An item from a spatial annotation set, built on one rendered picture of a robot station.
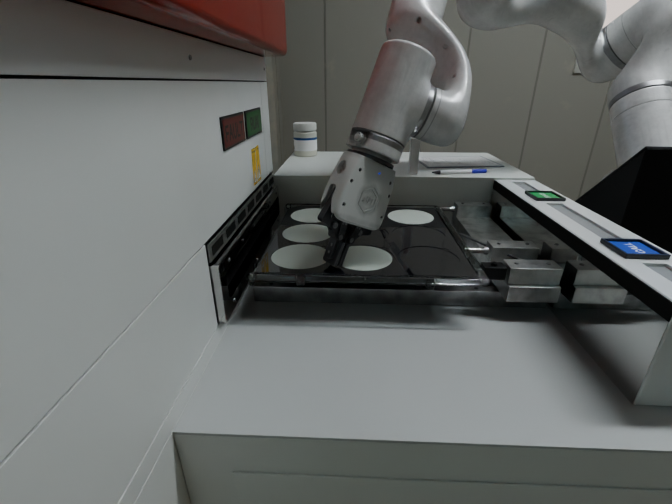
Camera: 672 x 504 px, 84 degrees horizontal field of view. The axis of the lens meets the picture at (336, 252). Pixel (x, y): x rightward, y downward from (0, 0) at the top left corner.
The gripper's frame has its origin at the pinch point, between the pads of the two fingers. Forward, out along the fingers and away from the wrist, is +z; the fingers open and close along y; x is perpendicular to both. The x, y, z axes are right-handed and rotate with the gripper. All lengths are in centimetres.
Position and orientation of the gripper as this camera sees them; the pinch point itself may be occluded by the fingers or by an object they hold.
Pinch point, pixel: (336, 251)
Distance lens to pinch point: 59.1
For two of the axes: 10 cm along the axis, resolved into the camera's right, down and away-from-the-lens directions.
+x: -5.8, -3.4, 7.4
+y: 7.4, 1.7, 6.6
